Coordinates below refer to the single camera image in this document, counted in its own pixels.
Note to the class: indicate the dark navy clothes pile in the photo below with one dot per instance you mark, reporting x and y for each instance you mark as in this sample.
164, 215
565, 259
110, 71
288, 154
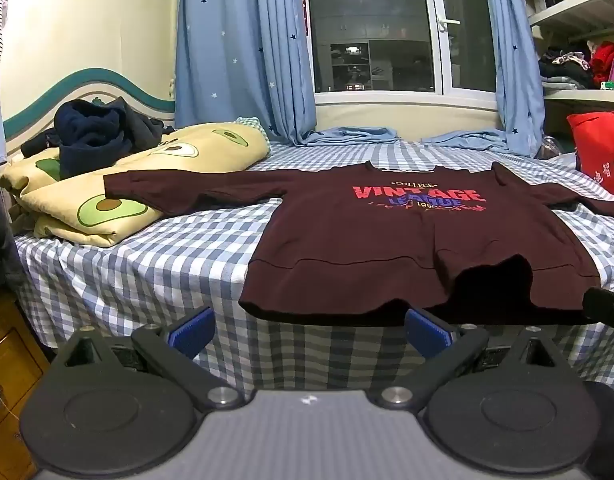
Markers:
94, 135

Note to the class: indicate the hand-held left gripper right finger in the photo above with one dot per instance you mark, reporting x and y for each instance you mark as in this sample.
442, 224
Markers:
427, 334

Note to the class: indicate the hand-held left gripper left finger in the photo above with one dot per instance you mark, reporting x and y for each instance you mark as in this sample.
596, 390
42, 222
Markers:
193, 334

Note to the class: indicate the wooden nightstand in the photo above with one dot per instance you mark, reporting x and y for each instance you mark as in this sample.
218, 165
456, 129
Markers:
9, 360

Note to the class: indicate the small checked pillow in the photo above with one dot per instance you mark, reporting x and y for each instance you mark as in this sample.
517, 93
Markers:
251, 124

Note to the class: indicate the blue checked bed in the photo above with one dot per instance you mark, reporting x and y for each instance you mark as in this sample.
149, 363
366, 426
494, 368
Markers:
177, 260

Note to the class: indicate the red fabric bag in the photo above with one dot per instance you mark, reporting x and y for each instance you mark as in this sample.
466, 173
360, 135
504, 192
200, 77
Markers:
599, 152

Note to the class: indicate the white framed window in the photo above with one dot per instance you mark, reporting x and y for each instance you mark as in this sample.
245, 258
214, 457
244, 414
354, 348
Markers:
377, 30

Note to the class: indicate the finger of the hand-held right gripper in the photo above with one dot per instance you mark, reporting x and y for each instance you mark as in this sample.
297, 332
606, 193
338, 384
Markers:
604, 305

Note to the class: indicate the red garment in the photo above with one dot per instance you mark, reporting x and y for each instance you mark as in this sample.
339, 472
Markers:
607, 57

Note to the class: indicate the white wall shelf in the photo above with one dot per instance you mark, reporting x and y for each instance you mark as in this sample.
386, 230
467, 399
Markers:
577, 10

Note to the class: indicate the maroon printed sweatshirt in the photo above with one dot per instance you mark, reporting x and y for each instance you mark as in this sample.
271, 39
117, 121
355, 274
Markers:
367, 240

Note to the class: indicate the blue star curtain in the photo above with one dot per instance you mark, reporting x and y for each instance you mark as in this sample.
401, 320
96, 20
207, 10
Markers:
242, 50
512, 55

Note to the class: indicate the yellow avocado print quilt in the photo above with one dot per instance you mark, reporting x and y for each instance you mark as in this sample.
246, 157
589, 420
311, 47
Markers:
117, 190

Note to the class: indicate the dark folded clothes stack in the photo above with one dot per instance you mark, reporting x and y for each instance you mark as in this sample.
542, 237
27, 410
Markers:
564, 67

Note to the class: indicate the cream teal wavy headboard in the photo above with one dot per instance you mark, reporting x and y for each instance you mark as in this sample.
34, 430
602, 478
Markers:
47, 100

